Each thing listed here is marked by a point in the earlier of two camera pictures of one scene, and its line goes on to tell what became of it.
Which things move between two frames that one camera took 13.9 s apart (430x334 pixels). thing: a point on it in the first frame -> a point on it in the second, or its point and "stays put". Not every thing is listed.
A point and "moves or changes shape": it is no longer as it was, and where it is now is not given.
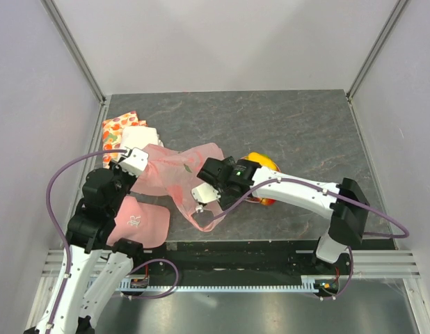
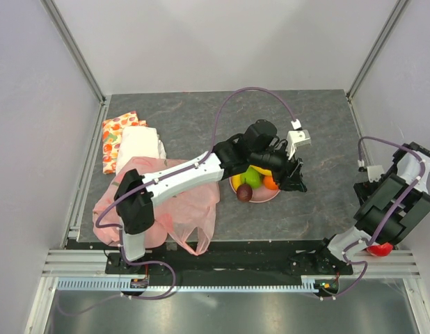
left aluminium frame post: [66, 33] stays put
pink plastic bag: [174, 172] moves or changes shape
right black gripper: [225, 201] -> [364, 190]
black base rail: [238, 261] stays put
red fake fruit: [267, 201] -> [380, 250]
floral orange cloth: [112, 133] stays put
